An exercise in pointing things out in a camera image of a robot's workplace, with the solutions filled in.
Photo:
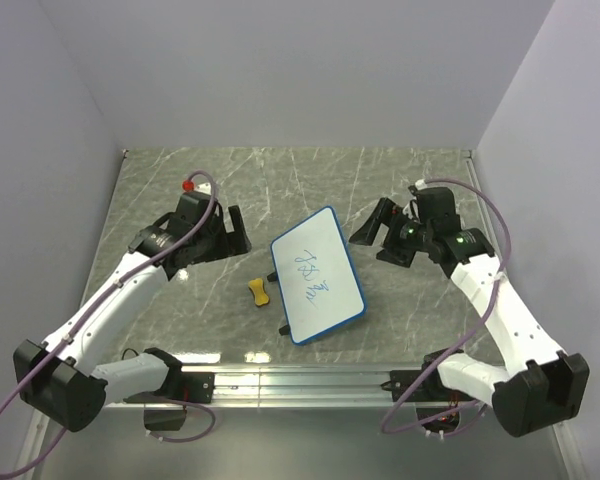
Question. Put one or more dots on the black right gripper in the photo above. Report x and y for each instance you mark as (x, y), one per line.
(392, 252)

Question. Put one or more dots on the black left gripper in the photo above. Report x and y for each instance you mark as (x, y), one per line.
(225, 249)

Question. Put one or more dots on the yellow bone shaped eraser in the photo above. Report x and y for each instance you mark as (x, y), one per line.
(257, 288)

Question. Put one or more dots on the blue framed whiteboard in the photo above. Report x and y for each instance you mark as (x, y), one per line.
(318, 283)

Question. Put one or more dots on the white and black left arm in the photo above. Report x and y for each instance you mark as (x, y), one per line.
(66, 380)

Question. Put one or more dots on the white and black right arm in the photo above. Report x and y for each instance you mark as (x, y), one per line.
(539, 383)

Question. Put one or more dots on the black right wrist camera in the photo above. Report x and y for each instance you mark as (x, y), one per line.
(436, 205)

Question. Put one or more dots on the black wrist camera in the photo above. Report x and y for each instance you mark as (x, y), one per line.
(436, 205)
(191, 207)

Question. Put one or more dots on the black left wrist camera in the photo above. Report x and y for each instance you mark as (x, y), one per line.
(191, 207)

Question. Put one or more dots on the aluminium right side rail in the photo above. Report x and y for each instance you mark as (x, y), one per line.
(566, 448)

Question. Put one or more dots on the aluminium rail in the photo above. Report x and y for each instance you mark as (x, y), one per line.
(263, 421)
(566, 448)

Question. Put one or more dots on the aluminium front rail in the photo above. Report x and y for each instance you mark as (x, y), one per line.
(263, 421)

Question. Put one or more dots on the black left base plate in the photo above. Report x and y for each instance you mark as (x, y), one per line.
(193, 387)

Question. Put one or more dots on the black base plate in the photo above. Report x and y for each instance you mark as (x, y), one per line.
(430, 390)
(193, 387)

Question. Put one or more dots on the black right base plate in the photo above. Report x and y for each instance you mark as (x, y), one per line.
(430, 390)

